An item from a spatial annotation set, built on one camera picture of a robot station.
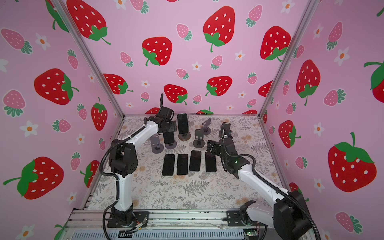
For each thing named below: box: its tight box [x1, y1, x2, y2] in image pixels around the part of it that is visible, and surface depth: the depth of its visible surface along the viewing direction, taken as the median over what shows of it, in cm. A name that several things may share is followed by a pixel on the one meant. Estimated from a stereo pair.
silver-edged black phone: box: [205, 151, 217, 172], surface depth 95 cm
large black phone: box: [162, 154, 176, 176], surface depth 95 cm
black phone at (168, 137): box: [163, 131, 175, 144], surface depth 99 cm
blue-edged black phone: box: [189, 150, 202, 171], surface depth 97 cm
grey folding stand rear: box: [200, 117, 211, 135], surface depth 109 cm
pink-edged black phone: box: [176, 153, 188, 175], surface depth 95 cm
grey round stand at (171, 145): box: [165, 141, 177, 149], surface depth 105 cm
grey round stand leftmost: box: [150, 135, 164, 154], surface depth 100 cm
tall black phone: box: [177, 113, 189, 134], surface depth 101 cm
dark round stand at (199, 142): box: [193, 129, 205, 148], surface depth 106 cm
